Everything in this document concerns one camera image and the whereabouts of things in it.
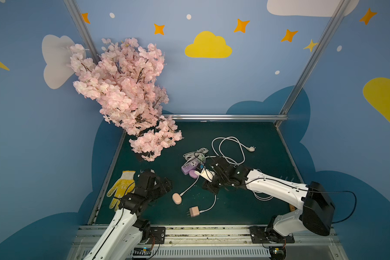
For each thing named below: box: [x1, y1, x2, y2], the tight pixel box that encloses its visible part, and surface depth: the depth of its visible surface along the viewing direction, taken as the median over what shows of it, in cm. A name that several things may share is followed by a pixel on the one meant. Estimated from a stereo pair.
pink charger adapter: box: [186, 205, 200, 218], surface depth 81 cm
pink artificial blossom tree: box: [69, 37, 184, 162], surface depth 70 cm
